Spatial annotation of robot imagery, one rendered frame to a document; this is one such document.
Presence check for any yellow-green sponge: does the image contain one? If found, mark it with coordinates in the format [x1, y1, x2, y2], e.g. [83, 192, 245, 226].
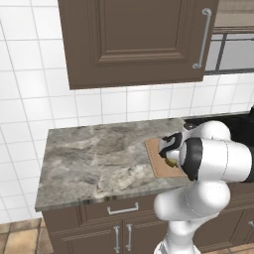
[165, 158, 178, 168]

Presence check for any brown base cupboard door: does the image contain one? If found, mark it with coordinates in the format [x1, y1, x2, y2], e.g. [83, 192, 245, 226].
[49, 219, 124, 254]
[122, 217, 171, 254]
[230, 207, 254, 247]
[197, 207, 246, 253]

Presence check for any black hob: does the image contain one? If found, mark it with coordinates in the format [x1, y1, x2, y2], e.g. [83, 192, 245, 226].
[183, 111, 254, 151]

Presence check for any brown wall cupboard door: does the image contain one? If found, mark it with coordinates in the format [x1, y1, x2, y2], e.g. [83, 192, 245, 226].
[58, 0, 220, 91]

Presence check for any silver drawer handle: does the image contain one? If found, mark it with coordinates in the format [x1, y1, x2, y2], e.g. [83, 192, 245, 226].
[106, 201, 140, 216]

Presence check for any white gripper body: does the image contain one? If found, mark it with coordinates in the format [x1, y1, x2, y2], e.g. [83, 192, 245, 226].
[165, 149, 183, 164]

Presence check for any silver wall cupboard handle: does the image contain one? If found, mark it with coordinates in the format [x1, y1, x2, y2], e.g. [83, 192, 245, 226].
[191, 7, 213, 70]

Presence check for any tan wooden cutting board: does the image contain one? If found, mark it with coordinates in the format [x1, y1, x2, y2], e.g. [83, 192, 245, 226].
[144, 137, 189, 180]

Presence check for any brown drawer front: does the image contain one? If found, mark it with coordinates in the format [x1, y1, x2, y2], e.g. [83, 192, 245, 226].
[78, 193, 161, 223]

